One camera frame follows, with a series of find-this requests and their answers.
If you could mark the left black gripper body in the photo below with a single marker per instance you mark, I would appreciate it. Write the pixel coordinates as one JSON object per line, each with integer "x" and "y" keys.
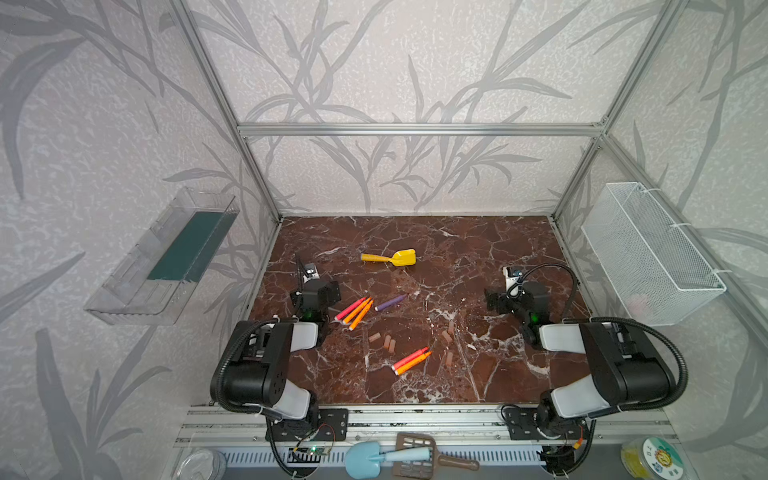
{"x": 308, "y": 282}

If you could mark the yellow toy shovel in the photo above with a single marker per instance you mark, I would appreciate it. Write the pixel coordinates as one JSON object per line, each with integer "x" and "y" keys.
{"x": 400, "y": 258}

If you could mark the aluminium front rail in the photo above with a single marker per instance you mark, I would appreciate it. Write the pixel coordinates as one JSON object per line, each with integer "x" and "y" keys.
{"x": 448, "y": 424}

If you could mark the brown toy spatula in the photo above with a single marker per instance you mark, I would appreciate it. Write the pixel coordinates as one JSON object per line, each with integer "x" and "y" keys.
{"x": 422, "y": 463}

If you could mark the pink highlighter pen upper group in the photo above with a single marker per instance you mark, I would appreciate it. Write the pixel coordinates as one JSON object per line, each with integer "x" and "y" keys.
{"x": 346, "y": 312}

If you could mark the purple highlighter pen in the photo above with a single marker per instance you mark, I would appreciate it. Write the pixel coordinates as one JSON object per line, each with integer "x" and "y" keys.
{"x": 390, "y": 303}

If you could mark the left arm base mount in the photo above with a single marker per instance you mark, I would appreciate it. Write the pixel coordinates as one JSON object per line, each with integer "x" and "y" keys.
{"x": 325, "y": 424}

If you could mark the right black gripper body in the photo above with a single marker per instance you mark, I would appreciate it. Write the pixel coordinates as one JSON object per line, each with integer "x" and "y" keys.
{"x": 501, "y": 300}

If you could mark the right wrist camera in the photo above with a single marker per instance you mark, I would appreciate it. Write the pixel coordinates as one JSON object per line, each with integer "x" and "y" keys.
{"x": 511, "y": 275}

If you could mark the orange highlighter pen upper group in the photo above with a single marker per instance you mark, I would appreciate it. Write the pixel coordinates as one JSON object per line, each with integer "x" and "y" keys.
{"x": 356, "y": 311}

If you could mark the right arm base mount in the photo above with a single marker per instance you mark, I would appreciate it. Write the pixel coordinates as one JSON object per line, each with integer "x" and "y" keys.
{"x": 522, "y": 424}

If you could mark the yellow green tape roll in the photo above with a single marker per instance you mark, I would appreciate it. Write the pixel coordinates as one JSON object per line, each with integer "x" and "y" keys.
{"x": 652, "y": 458}

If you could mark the clear plastic wall bin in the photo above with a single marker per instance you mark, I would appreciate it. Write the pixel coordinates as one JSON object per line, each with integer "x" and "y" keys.
{"x": 152, "y": 285}

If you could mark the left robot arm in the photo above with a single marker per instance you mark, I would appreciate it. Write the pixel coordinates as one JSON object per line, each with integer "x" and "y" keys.
{"x": 252, "y": 373}

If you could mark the light blue toy shovel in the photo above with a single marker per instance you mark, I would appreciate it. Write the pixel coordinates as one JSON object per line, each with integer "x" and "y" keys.
{"x": 363, "y": 460}

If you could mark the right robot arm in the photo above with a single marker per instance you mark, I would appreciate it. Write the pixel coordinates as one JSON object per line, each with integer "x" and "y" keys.
{"x": 632, "y": 366}

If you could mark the white wire mesh basket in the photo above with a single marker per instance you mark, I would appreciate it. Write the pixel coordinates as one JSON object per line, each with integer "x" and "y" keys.
{"x": 657, "y": 273}

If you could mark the clear round lid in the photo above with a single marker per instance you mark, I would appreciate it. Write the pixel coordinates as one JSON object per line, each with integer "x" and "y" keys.
{"x": 202, "y": 464}

